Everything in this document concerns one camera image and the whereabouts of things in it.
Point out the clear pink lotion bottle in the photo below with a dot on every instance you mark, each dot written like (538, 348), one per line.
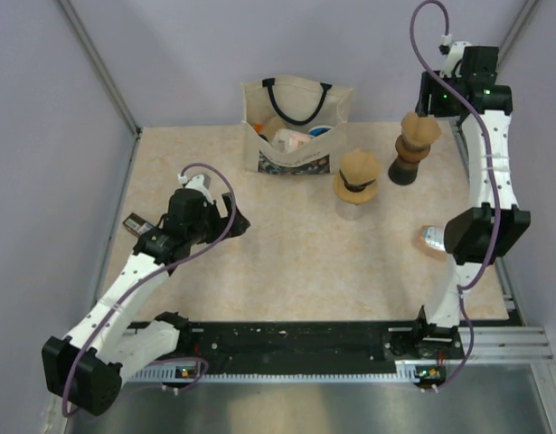
(430, 240)

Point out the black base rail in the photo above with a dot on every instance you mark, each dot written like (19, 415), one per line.
(282, 348)

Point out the clear glass server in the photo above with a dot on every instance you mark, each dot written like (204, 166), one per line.
(351, 212)

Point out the dark flask with red cap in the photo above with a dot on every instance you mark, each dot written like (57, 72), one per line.
(403, 173)

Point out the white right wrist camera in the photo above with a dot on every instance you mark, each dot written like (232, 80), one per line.
(453, 52)

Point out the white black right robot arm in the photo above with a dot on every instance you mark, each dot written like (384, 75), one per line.
(466, 88)

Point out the dark rectangular box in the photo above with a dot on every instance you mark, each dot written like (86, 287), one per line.
(137, 225)

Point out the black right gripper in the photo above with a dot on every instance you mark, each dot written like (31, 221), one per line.
(428, 86)

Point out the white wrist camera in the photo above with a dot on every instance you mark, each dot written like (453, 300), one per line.
(200, 183)
(453, 52)

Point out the beige canvas tote bag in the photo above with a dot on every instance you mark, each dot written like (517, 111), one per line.
(294, 126)

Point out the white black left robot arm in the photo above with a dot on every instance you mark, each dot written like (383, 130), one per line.
(88, 367)

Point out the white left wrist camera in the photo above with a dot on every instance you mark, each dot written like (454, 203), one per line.
(200, 183)

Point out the wooden dripper stand disc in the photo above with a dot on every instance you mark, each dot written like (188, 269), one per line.
(354, 194)

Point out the grey slotted cable duct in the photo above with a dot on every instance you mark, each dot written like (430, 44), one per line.
(400, 373)

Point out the brown paper coffee filter stack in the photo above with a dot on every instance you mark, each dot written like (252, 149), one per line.
(419, 131)

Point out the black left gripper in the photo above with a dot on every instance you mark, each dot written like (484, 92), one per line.
(221, 223)

